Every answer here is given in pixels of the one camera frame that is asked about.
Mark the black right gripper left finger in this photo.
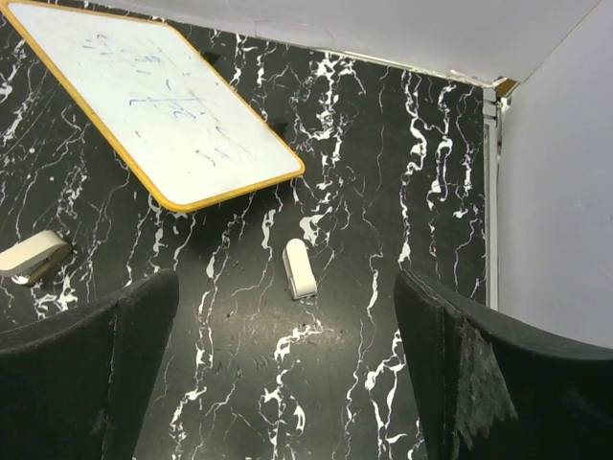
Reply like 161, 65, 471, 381
1, 269, 179, 459

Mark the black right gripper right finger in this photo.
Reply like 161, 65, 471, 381
394, 270, 612, 459

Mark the white stapler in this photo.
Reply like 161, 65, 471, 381
1, 230, 72, 287
283, 239, 317, 300

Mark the yellow framed whiteboard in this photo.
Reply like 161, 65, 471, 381
1, 1, 305, 213

